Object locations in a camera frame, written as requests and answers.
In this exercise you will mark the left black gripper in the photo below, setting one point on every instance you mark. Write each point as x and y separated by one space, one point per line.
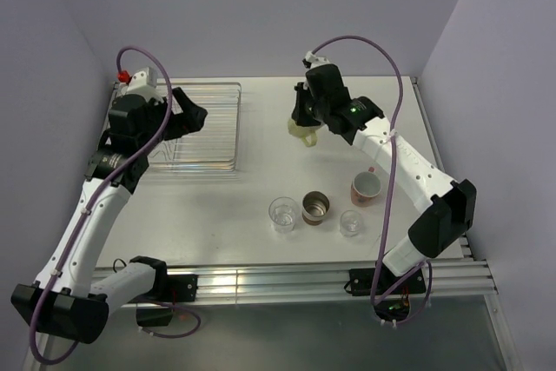
189 120

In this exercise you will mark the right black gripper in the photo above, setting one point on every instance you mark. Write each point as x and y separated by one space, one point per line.
298 115

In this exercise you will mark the pale yellow plastic mug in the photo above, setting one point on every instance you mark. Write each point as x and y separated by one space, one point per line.
307 135

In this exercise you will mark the large clear plastic tumbler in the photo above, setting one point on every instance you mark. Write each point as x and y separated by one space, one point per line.
283 213

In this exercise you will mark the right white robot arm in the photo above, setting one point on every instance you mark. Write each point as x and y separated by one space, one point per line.
445 206

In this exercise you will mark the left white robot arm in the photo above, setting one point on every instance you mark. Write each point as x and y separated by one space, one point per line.
64 300

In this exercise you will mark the pink patterned ceramic mug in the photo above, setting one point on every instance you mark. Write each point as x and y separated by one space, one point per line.
365 187

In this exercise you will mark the brown metal-lined cup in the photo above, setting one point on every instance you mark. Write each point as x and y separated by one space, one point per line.
315 207

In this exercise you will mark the small clear plastic glass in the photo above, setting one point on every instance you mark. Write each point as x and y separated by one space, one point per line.
351 223

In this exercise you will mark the clear wire dish rack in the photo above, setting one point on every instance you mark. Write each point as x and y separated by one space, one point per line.
211 151

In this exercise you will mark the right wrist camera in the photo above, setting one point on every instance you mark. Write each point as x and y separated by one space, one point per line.
311 60

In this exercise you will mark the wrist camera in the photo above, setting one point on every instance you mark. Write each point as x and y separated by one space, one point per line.
311 60
142 83

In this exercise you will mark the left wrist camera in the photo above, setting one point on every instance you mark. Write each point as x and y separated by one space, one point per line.
142 83

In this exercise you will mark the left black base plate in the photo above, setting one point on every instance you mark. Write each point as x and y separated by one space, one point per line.
182 287

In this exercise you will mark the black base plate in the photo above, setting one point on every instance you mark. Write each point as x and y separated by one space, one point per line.
182 287
360 281

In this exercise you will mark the aluminium rail frame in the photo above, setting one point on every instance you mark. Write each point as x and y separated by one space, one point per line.
218 227

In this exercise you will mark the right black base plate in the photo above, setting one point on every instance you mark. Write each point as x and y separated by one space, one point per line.
360 281

